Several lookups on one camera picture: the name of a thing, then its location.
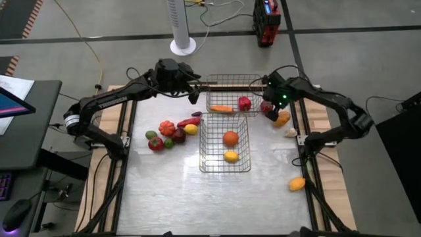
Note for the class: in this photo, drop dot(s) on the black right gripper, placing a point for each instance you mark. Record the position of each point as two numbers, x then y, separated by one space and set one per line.
279 90

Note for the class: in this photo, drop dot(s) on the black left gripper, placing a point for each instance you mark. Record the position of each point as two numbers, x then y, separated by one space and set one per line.
171 77

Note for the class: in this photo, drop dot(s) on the yellow-orange potato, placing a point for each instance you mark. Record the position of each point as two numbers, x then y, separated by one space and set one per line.
283 119

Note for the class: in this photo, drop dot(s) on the bright red apple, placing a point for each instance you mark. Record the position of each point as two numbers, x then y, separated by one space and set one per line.
265 105

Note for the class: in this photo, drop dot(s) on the white garlic bulb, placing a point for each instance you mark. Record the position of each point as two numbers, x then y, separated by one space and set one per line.
290 132

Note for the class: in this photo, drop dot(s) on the small purple eggplant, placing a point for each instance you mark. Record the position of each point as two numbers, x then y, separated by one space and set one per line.
196 114

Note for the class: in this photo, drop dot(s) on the red bell pepper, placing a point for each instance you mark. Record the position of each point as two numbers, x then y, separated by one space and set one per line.
244 103

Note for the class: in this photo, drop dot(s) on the orange carrot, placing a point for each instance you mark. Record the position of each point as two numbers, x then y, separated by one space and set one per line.
221 108

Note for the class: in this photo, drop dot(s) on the long red chili pepper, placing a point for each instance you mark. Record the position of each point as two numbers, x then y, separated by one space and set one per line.
188 122

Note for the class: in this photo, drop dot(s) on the orange fruit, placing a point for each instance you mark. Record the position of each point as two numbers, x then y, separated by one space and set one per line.
230 138

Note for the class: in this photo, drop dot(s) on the orange ribbed pumpkin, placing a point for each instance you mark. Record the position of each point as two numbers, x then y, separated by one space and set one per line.
167 128

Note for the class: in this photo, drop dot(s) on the yellow lemon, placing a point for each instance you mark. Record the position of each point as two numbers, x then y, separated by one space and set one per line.
231 156
191 129

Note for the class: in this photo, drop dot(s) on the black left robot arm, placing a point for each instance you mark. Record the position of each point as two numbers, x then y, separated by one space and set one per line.
108 100

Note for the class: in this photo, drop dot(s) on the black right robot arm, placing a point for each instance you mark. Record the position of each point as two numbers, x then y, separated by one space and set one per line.
329 98

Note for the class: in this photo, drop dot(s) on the dark red apple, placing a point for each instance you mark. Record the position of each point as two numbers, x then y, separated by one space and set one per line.
179 135

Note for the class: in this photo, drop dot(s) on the white tower fan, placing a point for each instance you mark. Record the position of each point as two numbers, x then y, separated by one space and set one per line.
180 26

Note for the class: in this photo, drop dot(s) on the small green lime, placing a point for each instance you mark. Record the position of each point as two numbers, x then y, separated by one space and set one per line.
168 143

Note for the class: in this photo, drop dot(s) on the green avocado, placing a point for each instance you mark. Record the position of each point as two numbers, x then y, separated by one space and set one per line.
151 134

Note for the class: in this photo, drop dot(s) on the red tomato with green stem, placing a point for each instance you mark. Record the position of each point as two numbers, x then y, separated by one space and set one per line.
156 143

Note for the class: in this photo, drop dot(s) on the yellow-orange mango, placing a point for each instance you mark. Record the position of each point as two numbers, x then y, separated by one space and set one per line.
297 183

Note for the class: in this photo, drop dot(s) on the plywood base board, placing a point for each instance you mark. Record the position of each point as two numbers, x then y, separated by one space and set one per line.
332 184

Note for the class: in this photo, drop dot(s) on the red black power unit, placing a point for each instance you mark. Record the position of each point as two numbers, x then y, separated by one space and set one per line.
266 21

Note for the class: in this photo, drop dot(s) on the black cabinet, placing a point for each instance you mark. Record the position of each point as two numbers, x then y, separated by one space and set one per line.
399 148

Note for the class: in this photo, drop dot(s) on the dark grey desk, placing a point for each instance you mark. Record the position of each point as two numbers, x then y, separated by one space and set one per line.
33 131

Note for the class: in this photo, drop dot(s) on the white paper sheet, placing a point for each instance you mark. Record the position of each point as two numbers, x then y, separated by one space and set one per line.
16 85

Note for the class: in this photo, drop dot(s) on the computer monitor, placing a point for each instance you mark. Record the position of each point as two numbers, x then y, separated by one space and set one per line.
13 104

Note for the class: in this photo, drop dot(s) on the black mat with striped edge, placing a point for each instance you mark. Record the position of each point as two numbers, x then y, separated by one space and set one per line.
13 16

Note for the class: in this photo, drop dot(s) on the backlit keyboard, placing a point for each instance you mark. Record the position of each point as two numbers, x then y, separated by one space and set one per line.
5 186

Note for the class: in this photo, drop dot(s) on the black computer mouse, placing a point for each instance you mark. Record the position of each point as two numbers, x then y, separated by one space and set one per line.
16 214

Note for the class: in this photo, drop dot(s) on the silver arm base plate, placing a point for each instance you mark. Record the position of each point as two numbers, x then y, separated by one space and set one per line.
301 140

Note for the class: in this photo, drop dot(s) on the black aluminium table frame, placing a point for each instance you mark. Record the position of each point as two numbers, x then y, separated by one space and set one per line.
133 115

